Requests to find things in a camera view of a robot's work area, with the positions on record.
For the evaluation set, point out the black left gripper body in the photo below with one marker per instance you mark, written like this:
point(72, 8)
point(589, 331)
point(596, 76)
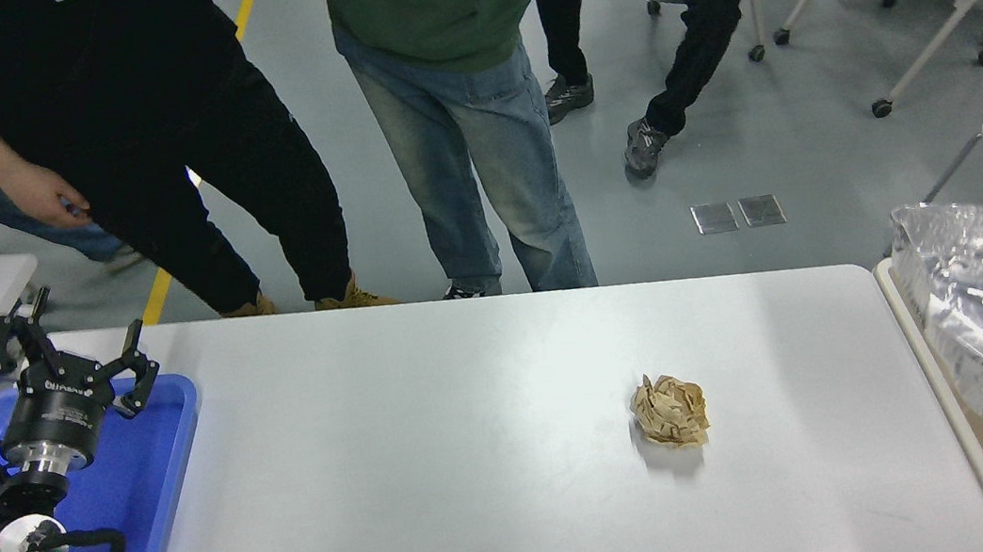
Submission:
point(58, 409)

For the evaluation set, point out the tan paper ball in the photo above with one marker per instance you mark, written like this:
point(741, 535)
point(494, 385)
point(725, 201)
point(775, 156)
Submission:
point(671, 412)

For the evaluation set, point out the person's right hand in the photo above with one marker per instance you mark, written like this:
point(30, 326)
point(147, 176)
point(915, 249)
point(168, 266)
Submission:
point(44, 194)

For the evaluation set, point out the square metal floor plate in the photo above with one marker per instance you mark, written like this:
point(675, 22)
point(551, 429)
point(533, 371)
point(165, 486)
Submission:
point(715, 217)
point(761, 210)

